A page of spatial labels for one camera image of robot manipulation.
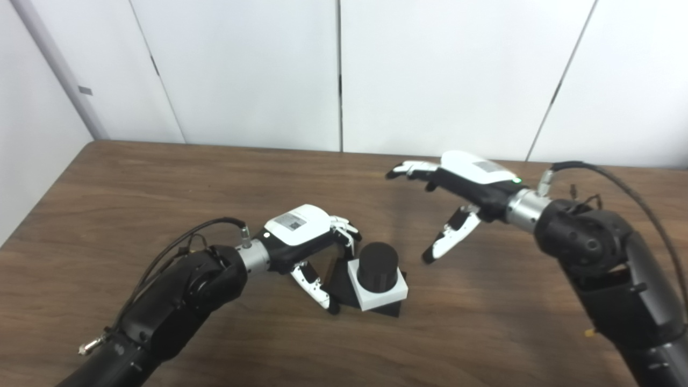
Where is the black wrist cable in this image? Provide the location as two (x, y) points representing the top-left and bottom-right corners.
(116, 217), (252, 328)
(537, 161), (688, 323)

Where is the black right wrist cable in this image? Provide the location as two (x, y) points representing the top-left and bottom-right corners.
(537, 161), (688, 323)

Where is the gray wall corner post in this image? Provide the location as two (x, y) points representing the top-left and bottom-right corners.
(11, 0), (110, 141)

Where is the white square piece with hole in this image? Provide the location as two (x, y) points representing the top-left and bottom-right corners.
(347, 259), (409, 312)

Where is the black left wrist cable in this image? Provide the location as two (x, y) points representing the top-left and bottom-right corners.
(116, 217), (252, 328)

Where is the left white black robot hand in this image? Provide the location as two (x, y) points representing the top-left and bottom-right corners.
(253, 204), (362, 315)

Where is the black peg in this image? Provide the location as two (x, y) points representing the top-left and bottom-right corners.
(328, 242), (408, 318)

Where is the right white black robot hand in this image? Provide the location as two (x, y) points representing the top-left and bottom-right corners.
(385, 150), (525, 265)

